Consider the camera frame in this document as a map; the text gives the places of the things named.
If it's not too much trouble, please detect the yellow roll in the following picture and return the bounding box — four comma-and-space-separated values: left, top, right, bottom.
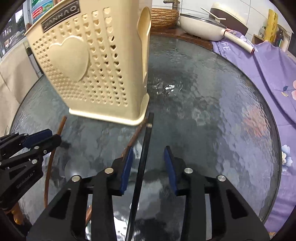
264, 9, 278, 44

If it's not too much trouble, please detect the brass faucet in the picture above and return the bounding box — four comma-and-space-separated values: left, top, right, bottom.
163, 0, 180, 9

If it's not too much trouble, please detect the brown wooden chopstick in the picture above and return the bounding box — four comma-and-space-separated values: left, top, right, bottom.
85, 118, 147, 225
44, 116, 67, 208

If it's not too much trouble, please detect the round glass table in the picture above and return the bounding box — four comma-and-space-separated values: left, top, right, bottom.
11, 36, 281, 240

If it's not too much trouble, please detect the white frying pan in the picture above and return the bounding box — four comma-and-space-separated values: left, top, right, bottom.
180, 14, 255, 53

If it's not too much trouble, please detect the dark glass bottle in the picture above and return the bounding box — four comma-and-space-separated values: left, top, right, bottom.
276, 25, 289, 52

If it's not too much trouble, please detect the purple floral cloth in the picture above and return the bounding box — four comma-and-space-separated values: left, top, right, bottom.
212, 38, 295, 232

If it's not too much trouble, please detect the blue water jug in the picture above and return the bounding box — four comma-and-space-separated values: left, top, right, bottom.
30, 0, 54, 23

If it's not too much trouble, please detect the woven wicker basket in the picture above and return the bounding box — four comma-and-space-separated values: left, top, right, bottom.
151, 8, 180, 30

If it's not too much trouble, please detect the cream plastic utensil holder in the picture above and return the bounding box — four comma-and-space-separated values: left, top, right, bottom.
26, 1, 152, 126

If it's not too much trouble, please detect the black chopstick gold band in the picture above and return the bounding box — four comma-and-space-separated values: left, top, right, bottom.
125, 113, 154, 241

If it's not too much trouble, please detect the brown white rice cooker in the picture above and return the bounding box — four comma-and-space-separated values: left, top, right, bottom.
210, 2, 248, 35

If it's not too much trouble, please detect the grey plastic spoon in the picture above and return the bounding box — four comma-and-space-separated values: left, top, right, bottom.
65, 156, 89, 180

